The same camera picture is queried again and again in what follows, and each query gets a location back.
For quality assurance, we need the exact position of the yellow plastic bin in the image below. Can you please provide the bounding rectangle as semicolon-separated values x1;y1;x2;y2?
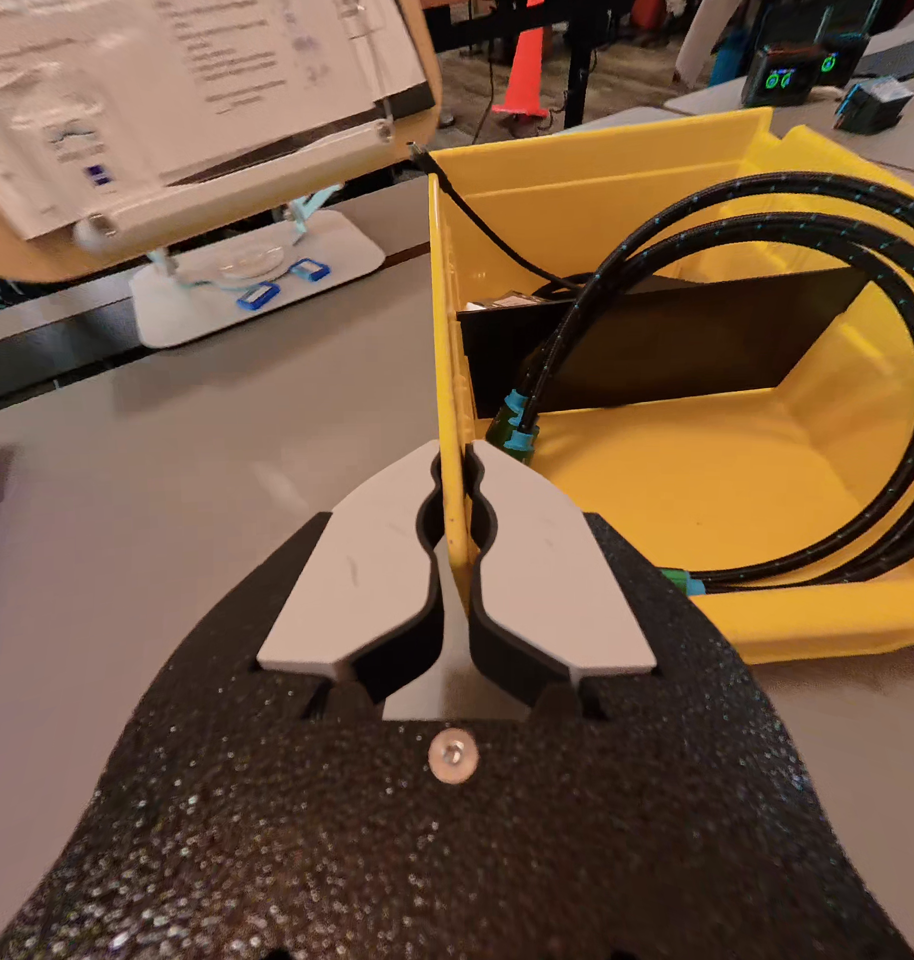
427;106;914;667

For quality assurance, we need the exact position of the black flat pad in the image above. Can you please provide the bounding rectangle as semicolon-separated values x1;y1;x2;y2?
853;36;914;82

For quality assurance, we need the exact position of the black charger with green display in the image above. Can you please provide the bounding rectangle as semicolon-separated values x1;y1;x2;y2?
740;43;827;108
817;28;872;88

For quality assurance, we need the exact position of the white leaning board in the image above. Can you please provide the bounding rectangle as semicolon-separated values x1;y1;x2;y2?
673;0;737;88

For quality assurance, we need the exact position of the wooden document board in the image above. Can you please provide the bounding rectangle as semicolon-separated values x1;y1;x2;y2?
0;0;444;285

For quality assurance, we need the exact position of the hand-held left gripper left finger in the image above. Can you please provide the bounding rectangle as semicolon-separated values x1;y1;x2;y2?
256;438;447;705

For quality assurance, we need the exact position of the orange traffic cone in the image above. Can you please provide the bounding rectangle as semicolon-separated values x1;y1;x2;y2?
493;0;552;120

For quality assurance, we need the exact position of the black braided usb cable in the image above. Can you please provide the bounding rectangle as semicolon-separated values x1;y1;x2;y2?
485;171;914;599

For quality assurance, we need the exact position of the white document stand base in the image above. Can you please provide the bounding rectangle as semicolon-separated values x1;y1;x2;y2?
129;208;388;351

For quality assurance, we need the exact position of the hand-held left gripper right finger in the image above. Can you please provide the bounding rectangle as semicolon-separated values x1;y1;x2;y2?
466;439;659;708

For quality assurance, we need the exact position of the black Acasis box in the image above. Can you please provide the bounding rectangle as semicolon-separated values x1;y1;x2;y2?
455;266;872;420

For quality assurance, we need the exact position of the dark battery block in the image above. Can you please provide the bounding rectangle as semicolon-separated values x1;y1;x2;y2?
833;75;914;137

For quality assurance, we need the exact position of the blue plastic crate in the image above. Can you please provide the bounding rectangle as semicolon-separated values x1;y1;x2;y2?
710;28;752;88

